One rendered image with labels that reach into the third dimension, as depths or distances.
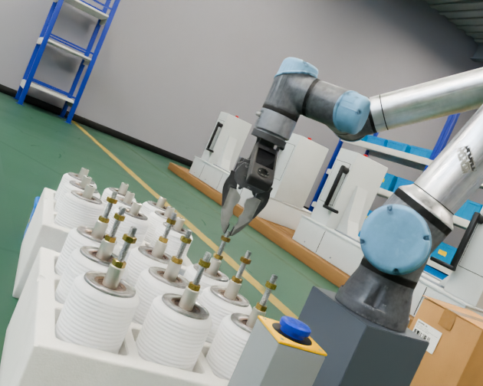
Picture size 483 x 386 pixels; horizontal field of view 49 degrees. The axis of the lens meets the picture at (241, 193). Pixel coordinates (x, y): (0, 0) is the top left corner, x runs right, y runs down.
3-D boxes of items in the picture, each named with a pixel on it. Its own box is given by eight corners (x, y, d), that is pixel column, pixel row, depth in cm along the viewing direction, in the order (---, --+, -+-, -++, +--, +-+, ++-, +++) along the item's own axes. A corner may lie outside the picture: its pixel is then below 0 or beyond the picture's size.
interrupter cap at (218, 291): (208, 296, 90) (210, 292, 90) (209, 284, 98) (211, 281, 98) (249, 312, 91) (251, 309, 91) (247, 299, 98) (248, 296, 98)
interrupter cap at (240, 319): (221, 317, 82) (222, 313, 82) (244, 315, 89) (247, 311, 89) (258, 342, 78) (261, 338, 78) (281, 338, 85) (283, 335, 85)
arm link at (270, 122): (299, 122, 101) (261, 105, 100) (290, 144, 101) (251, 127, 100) (293, 123, 108) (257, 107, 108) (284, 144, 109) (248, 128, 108)
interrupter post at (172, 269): (160, 278, 89) (168, 260, 88) (163, 275, 91) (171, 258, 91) (172, 284, 88) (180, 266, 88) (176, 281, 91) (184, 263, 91)
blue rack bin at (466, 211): (472, 224, 619) (480, 208, 617) (500, 235, 586) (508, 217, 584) (446, 212, 593) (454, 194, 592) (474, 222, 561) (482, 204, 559)
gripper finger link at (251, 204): (242, 236, 110) (258, 194, 109) (244, 242, 104) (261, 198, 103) (228, 230, 109) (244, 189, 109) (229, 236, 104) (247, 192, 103)
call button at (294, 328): (296, 334, 68) (303, 319, 68) (310, 348, 64) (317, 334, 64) (271, 326, 67) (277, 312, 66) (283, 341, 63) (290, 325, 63)
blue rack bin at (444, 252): (452, 266, 622) (460, 250, 620) (478, 279, 589) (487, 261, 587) (425, 255, 597) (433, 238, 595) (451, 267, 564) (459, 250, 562)
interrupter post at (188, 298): (177, 303, 80) (185, 283, 80) (192, 309, 80) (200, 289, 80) (176, 308, 78) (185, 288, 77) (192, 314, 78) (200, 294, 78)
